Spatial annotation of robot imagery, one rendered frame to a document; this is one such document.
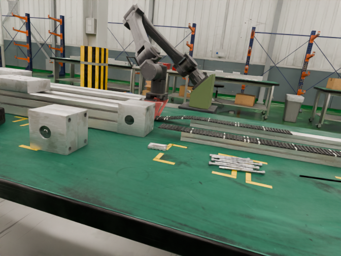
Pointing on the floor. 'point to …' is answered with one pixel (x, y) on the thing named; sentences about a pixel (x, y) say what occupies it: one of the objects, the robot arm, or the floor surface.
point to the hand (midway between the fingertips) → (155, 115)
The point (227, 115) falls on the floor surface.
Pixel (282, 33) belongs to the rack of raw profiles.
